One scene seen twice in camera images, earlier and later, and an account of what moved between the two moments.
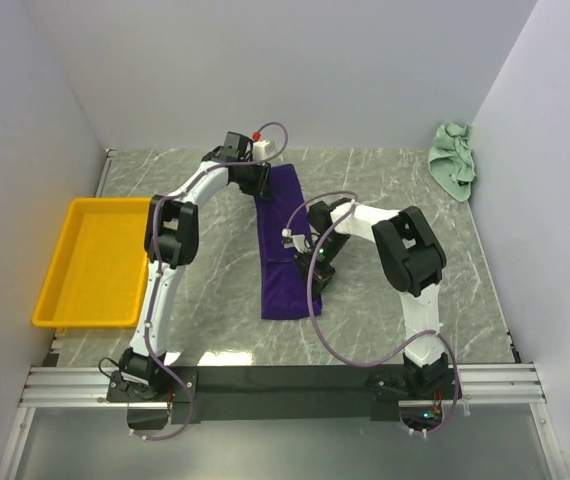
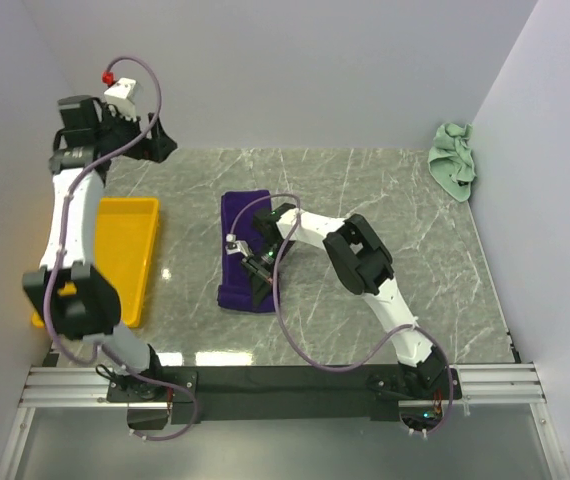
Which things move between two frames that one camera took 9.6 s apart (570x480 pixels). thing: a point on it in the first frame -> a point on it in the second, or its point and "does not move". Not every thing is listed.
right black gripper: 319,277 -> 260,281
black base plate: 284,393 does not move
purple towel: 283,290 -> 235,288
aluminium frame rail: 511,387 does not move
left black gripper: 263,170 -> 161,144
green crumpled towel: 451,160 does not move
